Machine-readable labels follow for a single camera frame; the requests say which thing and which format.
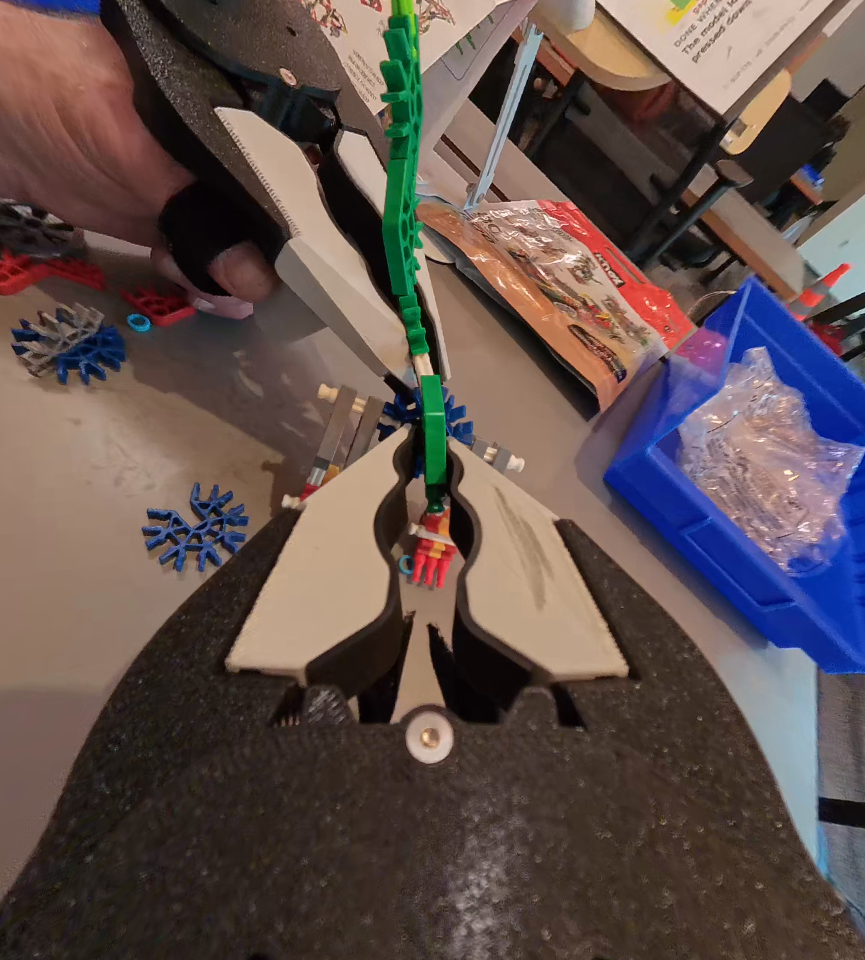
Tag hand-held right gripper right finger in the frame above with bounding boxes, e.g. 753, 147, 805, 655
443, 442, 632, 687

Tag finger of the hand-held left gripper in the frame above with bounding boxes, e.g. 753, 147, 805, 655
213, 105, 413, 381
333, 127, 454, 384

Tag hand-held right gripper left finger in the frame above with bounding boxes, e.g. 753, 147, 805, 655
224, 423, 414, 687

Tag green toy connector chain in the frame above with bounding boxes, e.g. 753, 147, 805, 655
378, 0, 455, 513

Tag multicoloured construction toy model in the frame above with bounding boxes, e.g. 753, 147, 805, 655
281, 381, 530, 592

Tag person's left hand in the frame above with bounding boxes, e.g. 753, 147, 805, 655
0, 0, 281, 303

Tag blue snowflake connector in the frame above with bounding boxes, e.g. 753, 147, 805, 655
141, 482, 251, 574

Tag toy instruction sheet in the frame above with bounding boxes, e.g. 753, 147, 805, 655
312, 0, 518, 115

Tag blue storage bin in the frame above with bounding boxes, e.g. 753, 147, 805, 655
602, 274, 865, 675

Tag grey wheel hub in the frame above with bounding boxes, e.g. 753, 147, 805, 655
0, 196, 87, 255

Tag orange toy package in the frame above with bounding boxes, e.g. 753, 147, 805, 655
416, 198, 698, 419

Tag blue and grey snowflake connectors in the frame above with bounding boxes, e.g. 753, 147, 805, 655
11, 302, 128, 386

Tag clear plastic bag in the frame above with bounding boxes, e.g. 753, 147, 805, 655
674, 345, 865, 576

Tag wooden chair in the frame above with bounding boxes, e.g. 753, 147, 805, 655
721, 69, 795, 156
573, 13, 675, 93

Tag white printed sign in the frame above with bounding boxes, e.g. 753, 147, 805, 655
596, 0, 840, 115

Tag orange traffic cone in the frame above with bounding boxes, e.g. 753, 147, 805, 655
787, 262, 854, 318

